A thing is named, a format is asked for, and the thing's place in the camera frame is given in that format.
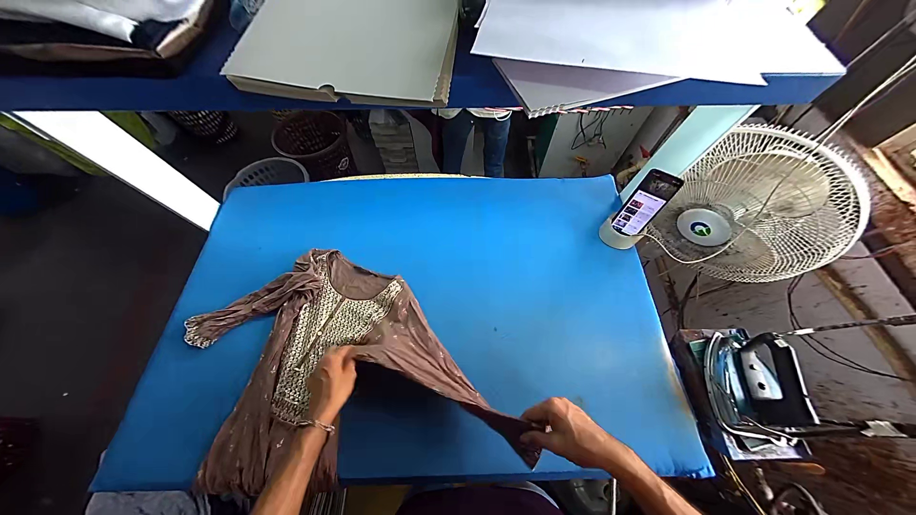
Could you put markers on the person's right hand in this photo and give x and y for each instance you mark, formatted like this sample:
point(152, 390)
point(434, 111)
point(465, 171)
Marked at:
point(576, 433)

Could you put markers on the person's left hand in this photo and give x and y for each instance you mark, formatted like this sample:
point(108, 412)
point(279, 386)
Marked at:
point(330, 386)

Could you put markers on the person's left fingers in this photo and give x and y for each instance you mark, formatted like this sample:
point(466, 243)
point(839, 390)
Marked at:
point(343, 355)

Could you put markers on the person's right index finger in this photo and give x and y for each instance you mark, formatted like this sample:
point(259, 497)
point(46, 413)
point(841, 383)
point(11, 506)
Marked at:
point(542, 410)

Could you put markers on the person's right thumb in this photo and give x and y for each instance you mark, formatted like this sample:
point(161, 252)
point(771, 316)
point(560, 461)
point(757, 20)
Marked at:
point(537, 438)

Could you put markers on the brown embroidered dress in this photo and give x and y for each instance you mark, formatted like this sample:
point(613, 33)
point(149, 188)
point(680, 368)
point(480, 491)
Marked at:
point(419, 357)

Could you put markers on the person's right forearm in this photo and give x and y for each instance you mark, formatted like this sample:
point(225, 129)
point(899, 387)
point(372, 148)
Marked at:
point(650, 488)

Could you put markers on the person's left forearm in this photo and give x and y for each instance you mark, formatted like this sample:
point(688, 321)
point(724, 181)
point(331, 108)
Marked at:
point(297, 465)

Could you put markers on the person's body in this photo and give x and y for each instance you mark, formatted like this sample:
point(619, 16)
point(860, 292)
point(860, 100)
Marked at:
point(479, 501)

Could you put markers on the blue ironing table cover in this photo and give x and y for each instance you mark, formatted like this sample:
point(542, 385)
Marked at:
point(501, 272)

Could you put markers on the white cylindrical phone stand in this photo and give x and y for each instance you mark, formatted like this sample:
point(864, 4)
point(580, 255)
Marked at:
point(617, 237)

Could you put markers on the grey plastic basket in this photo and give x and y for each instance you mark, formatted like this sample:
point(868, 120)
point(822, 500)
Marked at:
point(268, 173)

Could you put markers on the maroon plastic basket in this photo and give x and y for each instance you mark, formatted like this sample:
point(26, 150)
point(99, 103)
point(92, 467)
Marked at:
point(313, 143)

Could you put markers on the black and silver iron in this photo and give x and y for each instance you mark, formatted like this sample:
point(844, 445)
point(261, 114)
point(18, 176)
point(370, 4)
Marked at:
point(760, 379)

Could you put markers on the black smartphone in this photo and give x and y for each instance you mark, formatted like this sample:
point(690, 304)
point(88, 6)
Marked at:
point(648, 202)

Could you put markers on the grey folded cloth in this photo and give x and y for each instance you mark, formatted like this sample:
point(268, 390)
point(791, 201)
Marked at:
point(147, 503)

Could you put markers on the dark patterned basket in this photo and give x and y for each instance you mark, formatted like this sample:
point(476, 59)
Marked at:
point(207, 125)

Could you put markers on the white cabinet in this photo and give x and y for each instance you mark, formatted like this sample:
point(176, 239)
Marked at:
point(594, 147)

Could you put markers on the stack of pale cardboard sheets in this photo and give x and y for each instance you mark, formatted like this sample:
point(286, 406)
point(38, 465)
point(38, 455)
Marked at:
point(350, 50)

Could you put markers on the yellow-green cloth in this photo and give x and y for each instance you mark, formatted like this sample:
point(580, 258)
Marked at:
point(129, 129)

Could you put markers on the white round fan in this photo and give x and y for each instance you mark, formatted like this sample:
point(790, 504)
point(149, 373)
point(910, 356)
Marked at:
point(776, 204)

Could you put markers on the blue shelf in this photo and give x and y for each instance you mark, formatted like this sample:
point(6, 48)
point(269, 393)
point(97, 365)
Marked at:
point(164, 91)

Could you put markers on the brown cardboard tray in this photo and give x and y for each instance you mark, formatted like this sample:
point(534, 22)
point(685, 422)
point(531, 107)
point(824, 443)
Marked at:
point(179, 43)

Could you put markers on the stack of white paper sheets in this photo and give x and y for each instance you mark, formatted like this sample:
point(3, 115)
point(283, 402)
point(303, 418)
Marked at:
point(608, 39)

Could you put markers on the pile of folded clothes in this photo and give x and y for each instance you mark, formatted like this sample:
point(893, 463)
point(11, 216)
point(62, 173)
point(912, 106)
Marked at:
point(93, 16)

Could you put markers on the white post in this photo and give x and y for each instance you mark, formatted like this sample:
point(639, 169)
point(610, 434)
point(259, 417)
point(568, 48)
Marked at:
point(129, 168)

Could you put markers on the pale green post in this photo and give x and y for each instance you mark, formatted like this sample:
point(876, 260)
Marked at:
point(690, 147)

